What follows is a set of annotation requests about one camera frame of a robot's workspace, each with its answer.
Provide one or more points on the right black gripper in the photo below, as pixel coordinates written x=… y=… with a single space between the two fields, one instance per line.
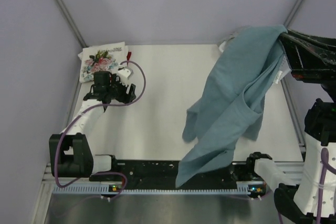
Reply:
x=305 y=62

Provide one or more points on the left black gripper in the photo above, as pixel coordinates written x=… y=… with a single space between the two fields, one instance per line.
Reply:
x=116 y=80

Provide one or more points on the blue-grey t-shirt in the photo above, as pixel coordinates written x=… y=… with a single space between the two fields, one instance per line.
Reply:
x=232 y=102

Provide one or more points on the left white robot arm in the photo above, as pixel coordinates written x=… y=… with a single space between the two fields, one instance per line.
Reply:
x=71 y=153

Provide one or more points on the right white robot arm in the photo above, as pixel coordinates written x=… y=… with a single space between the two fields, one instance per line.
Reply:
x=311 y=60

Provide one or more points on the red folded t-shirt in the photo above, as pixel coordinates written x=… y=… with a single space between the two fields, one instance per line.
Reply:
x=129 y=55

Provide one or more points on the white floral folded t-shirt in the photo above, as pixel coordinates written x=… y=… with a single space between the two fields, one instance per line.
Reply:
x=101 y=58

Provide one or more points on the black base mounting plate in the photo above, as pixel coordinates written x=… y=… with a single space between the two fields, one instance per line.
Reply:
x=142 y=174

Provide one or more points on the white plastic laundry basket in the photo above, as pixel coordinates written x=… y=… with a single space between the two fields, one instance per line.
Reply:
x=225 y=42

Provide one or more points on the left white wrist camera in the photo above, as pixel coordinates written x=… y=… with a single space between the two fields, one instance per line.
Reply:
x=125 y=74

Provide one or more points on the blue-white slotted cable duct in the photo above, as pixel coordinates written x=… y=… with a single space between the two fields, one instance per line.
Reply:
x=105 y=189

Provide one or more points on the left aluminium frame post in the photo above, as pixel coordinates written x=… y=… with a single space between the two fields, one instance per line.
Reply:
x=71 y=23

